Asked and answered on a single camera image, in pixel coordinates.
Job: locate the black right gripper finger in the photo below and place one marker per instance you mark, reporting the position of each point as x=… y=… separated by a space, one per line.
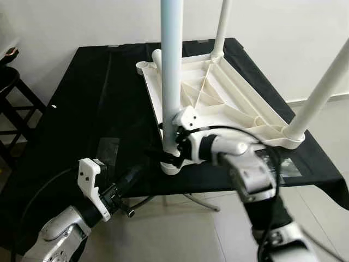
x=163 y=158

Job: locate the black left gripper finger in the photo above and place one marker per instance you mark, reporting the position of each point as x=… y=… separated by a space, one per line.
x=133 y=177

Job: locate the white plastic table leg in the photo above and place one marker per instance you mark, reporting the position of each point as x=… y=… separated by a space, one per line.
x=156 y=57
x=322 y=93
x=222 y=22
x=170 y=54

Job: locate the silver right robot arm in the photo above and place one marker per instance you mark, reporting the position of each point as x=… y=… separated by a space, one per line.
x=251 y=174

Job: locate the white plastic children table top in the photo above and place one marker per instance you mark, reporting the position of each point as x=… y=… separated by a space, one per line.
x=229 y=98

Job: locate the curved metal table leg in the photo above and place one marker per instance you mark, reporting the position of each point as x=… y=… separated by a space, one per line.
x=143 y=202
x=202 y=201

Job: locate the black tablecloth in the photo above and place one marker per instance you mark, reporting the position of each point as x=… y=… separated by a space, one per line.
x=82 y=109

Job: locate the clear crinkled tape piece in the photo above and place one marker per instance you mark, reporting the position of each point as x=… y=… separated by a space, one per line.
x=286 y=164

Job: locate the black stool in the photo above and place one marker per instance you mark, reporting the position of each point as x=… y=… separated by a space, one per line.
x=13 y=98

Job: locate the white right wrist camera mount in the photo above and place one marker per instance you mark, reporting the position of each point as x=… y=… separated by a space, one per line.
x=188 y=116

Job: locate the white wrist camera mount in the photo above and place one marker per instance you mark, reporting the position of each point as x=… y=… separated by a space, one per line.
x=90 y=177
x=188 y=116

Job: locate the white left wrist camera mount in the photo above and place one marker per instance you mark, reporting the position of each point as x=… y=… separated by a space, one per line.
x=90 y=177

